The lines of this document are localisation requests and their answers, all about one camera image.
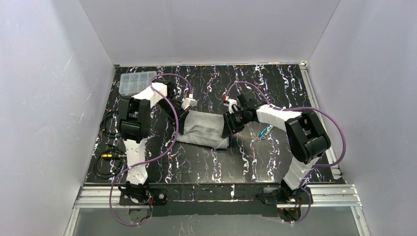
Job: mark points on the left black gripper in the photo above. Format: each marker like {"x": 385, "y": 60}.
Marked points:
{"x": 177, "y": 120}

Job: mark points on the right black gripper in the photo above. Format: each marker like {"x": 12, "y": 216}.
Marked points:
{"x": 227, "y": 125}

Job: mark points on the grey cloth napkin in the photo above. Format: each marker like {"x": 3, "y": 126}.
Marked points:
{"x": 204, "y": 129}

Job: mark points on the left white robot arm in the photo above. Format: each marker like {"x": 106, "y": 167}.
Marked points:
{"x": 134, "y": 127}

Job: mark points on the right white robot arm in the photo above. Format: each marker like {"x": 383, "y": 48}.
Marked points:
{"x": 306, "y": 135}

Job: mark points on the blue metallic fork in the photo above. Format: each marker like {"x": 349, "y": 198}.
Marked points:
{"x": 264, "y": 131}

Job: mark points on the clear plastic organizer box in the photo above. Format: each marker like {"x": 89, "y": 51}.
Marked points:
{"x": 134, "y": 83}

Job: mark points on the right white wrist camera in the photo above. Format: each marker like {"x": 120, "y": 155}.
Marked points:
{"x": 231, "y": 104}

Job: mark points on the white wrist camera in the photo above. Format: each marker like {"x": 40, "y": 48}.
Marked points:
{"x": 231, "y": 104}
{"x": 189, "y": 101}

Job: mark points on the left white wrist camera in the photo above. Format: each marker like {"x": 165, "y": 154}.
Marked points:
{"x": 189, "y": 101}

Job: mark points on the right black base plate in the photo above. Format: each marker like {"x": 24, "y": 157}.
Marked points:
{"x": 280, "y": 195}

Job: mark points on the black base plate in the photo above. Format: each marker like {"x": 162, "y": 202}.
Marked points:
{"x": 280, "y": 195}
{"x": 152, "y": 196}

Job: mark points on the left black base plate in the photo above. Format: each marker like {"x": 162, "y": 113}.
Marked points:
{"x": 152, "y": 196}

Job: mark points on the aluminium front rail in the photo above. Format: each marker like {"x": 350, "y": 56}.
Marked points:
{"x": 323, "y": 195}

